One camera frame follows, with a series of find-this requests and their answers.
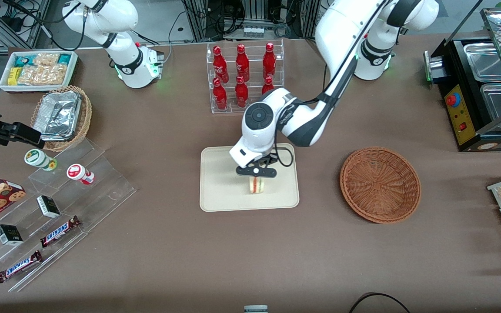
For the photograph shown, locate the triangular sandwich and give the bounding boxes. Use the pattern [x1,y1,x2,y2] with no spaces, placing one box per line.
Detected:
[247,176,267,196]

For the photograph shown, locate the cream plastic tray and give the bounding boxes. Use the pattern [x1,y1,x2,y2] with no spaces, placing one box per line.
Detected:
[200,143,300,213]

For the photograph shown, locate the light wicker basket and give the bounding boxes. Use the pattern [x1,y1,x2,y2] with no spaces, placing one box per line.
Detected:
[30,85,93,153]

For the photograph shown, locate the brown wicker basket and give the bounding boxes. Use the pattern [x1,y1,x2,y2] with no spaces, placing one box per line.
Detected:
[340,147,421,224]

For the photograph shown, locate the green lid yogurt cup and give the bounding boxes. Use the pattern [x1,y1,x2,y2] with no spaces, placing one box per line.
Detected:
[24,149,58,171]

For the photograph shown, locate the silver foil packets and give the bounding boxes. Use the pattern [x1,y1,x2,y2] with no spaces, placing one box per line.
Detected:
[33,91,81,141]

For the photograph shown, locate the clear acrylic bottle rack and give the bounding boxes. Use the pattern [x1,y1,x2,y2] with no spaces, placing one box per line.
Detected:
[206,39,285,114]

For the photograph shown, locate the white snack bin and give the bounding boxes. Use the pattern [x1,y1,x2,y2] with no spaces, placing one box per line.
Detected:
[0,51,78,93]

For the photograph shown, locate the red lid yogurt cup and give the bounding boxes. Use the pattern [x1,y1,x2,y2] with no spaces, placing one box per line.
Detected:
[67,163,95,186]

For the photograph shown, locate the clear cracker pack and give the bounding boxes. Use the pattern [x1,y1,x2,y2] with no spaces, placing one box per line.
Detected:
[33,53,60,67]
[18,64,67,86]

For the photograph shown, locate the small black box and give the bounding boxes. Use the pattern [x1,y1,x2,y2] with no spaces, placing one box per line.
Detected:
[37,195,61,219]
[0,224,24,246]

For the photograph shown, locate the clear acrylic step display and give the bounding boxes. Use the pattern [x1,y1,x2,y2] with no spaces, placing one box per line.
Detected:
[0,137,137,293]

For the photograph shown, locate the Snickers chocolate bar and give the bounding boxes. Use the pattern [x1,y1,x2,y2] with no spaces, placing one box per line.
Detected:
[0,250,43,284]
[40,216,81,248]

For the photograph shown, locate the black food warmer machine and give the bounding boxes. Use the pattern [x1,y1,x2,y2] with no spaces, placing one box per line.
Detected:
[424,7,501,153]

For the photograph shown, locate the aluminium frame rack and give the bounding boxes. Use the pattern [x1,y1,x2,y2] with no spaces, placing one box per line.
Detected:
[181,0,323,42]

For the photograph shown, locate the black loose cable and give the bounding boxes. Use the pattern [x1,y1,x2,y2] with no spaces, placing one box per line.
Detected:
[349,293,411,313]

